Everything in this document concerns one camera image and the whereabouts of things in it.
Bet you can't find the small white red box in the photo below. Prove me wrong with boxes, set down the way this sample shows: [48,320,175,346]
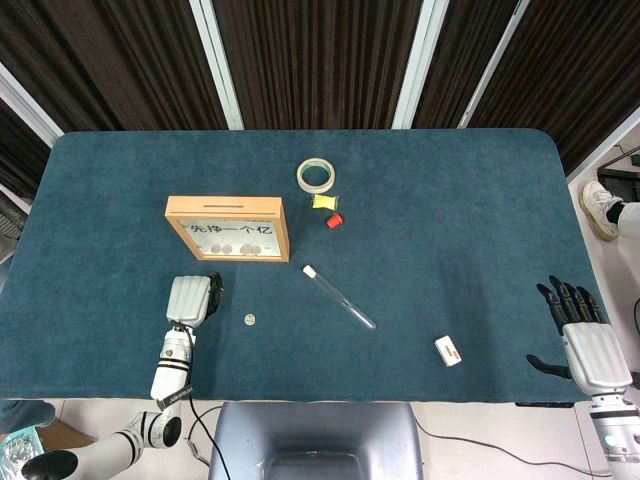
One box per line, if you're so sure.
[433,336,462,370]

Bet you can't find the black floor cable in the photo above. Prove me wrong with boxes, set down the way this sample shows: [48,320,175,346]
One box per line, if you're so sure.
[413,421,629,476]

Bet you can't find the white partition post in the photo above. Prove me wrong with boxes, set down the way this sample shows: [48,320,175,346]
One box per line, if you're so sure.
[188,0,245,131]
[390,0,451,130]
[457,0,532,130]
[0,60,65,149]

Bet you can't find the blue fabric bundle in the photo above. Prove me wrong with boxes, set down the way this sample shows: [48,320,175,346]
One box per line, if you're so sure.
[0,399,57,432]

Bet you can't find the glass test tube white stopper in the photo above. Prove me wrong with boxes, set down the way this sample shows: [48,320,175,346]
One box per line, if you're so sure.
[302,264,377,331]

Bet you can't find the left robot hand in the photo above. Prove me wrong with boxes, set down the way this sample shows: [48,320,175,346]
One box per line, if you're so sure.
[165,270,225,329]

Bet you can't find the teal table cloth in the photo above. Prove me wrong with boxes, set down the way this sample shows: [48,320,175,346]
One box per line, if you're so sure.
[0,128,605,404]

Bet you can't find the beige masking tape roll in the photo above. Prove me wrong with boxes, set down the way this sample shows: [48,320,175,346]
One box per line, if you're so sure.
[296,157,337,193]

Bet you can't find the person leg white trousers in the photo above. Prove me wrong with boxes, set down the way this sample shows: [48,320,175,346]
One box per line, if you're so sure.
[605,198,640,239]

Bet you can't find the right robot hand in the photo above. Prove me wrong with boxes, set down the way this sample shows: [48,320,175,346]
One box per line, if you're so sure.
[525,274,634,397]

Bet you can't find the wooden frame coin bank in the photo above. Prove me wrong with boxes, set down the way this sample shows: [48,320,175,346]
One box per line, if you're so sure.
[164,195,291,264]

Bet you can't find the brown cardboard box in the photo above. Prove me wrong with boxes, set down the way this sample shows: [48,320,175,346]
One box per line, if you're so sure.
[37,418,97,452]

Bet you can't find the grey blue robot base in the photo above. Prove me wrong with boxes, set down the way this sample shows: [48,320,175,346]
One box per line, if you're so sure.
[208,401,425,480]

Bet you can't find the grey floor cable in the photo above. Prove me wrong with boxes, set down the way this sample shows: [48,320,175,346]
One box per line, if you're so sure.
[186,405,222,467]

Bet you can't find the white sneaker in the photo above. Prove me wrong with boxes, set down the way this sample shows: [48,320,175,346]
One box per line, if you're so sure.
[579,180,625,242]

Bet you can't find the black floor equipment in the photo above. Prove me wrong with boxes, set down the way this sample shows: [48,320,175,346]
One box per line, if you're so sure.
[597,152,640,204]

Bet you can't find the clear plastic bag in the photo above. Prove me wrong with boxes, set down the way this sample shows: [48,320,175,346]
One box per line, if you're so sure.
[0,424,42,470]

